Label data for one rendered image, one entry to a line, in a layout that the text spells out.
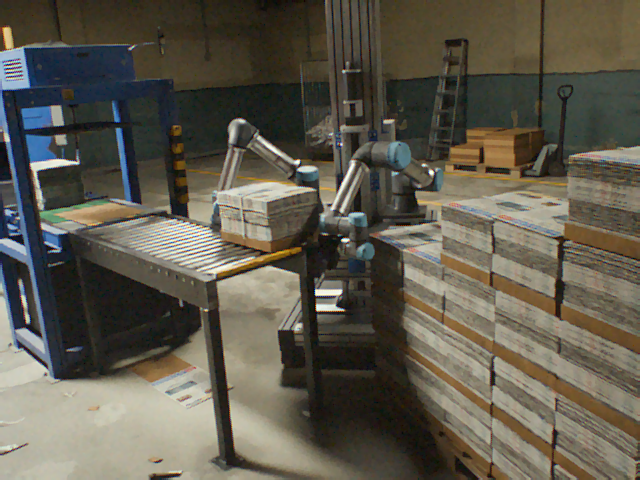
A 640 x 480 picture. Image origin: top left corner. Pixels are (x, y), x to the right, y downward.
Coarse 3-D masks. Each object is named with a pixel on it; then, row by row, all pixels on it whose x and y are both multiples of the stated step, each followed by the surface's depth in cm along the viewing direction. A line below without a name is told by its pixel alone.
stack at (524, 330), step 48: (384, 240) 267; (432, 240) 262; (432, 288) 237; (480, 288) 208; (432, 336) 241; (528, 336) 190; (384, 384) 288; (432, 384) 247; (480, 384) 217; (528, 384) 193; (432, 432) 253; (480, 432) 221
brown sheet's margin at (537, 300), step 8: (496, 280) 199; (504, 280) 195; (496, 288) 200; (504, 288) 196; (512, 288) 192; (520, 288) 188; (520, 296) 189; (528, 296) 186; (536, 296) 182; (544, 296) 179; (536, 304) 183; (544, 304) 180; (552, 304) 176; (552, 312) 177
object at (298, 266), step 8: (160, 216) 358; (168, 216) 353; (176, 216) 351; (200, 224) 329; (208, 224) 328; (304, 248) 272; (312, 248) 272; (296, 256) 275; (304, 256) 271; (312, 256) 273; (272, 264) 289; (280, 264) 284; (288, 264) 280; (296, 264) 276; (304, 264) 272; (312, 264) 274; (296, 272) 277; (304, 272) 273; (312, 272) 274
